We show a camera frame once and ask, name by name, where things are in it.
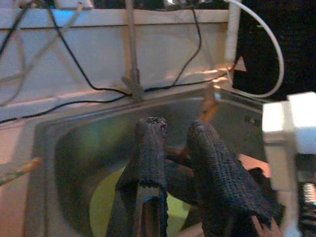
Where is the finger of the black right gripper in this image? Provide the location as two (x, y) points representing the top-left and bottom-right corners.
(164, 158), (202, 205)

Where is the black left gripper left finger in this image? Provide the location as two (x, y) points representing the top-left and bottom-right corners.
(106, 116), (170, 237)

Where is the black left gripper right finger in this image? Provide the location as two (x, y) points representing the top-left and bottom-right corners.
(184, 120), (284, 237)

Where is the wooden chopstick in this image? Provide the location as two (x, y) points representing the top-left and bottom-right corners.
(177, 83), (219, 163)
(0, 158), (41, 186)

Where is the green plate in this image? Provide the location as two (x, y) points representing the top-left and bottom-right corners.
(88, 165), (193, 237)

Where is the stainless steel sink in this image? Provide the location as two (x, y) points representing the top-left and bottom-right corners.
(24, 82), (316, 237)

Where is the metal faucet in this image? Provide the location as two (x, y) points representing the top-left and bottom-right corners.
(120, 0), (145, 102)

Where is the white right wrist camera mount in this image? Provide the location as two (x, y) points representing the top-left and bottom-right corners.
(261, 91), (316, 237)

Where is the black power cable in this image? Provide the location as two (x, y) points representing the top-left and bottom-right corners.
(48, 7), (131, 96)
(0, 93), (131, 124)
(144, 6), (203, 93)

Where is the white hose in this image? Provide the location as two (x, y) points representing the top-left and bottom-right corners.
(223, 0), (284, 98)

